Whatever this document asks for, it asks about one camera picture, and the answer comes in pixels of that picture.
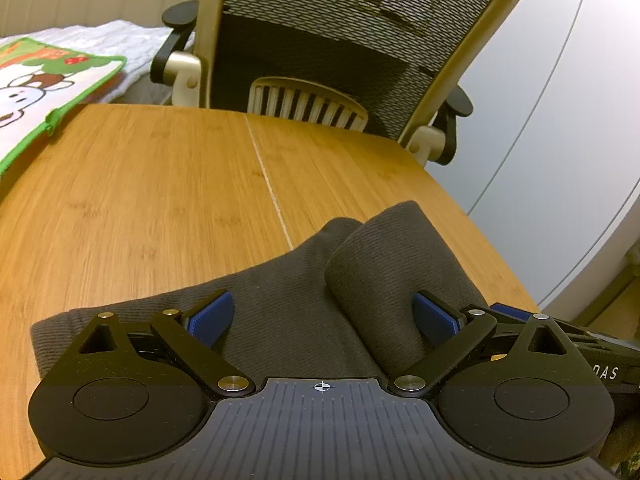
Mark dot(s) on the dark grey garment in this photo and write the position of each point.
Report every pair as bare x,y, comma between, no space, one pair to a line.
338,305

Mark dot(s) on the green cartoon zipper storage bag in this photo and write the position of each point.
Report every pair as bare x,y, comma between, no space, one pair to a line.
40,83

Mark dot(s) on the beige mesh office chair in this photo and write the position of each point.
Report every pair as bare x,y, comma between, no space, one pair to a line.
385,67

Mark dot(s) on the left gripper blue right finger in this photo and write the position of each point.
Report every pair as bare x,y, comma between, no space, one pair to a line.
456,337

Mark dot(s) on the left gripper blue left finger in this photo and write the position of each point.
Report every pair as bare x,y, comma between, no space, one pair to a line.
189,337

